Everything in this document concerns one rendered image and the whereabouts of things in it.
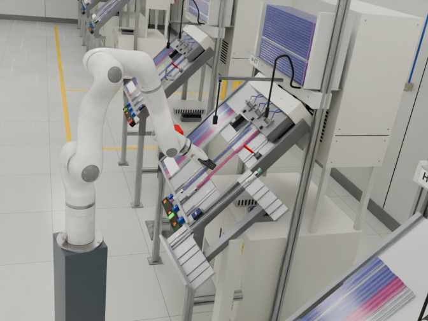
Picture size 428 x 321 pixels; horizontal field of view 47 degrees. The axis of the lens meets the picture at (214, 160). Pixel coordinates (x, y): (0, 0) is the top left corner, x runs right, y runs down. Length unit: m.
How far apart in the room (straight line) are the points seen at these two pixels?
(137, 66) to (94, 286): 0.96
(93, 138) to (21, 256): 1.55
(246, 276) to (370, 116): 0.99
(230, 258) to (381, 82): 1.04
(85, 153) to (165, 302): 1.31
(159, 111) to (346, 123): 0.87
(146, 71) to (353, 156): 1.09
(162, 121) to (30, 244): 1.67
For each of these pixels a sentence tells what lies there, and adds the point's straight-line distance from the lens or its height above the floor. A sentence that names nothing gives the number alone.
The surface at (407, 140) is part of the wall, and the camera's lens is 3.99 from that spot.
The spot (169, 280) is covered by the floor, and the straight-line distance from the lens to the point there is 3.11.
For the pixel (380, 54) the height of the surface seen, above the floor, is 1.55.
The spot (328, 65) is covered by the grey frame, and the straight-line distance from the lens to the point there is 2.15.
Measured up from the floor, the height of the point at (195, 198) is 0.78.
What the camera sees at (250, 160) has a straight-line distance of 2.29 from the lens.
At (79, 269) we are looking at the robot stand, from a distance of 2.17.
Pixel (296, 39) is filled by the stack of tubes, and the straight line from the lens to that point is 2.29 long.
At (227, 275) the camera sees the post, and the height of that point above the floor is 0.64.
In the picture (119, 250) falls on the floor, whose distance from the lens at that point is 3.34.
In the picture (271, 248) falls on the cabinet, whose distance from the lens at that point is 2.51.
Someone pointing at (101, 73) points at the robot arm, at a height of 1.45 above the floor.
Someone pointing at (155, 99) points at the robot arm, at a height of 1.32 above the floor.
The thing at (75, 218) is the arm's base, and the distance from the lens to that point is 2.07.
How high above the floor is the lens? 1.93
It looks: 24 degrees down
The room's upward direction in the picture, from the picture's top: 7 degrees clockwise
